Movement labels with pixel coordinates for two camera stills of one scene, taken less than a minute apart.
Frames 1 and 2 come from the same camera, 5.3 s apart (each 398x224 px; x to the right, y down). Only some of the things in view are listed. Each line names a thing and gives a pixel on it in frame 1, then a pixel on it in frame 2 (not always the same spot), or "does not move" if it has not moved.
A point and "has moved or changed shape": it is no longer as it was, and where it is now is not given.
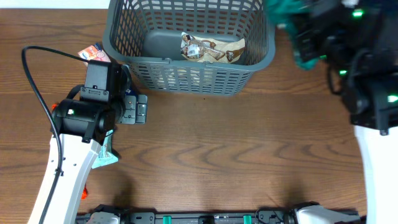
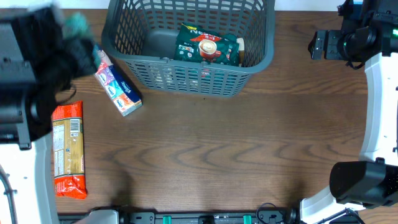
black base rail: (147, 216) does not move
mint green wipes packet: (106, 157) → (76, 25)
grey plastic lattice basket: (189, 47) does not move
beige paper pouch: (176, 78) has moved or changed shape
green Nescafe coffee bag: (281, 12) → (194, 44)
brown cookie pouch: (209, 50) → (240, 41)
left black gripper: (134, 109) → (79, 54)
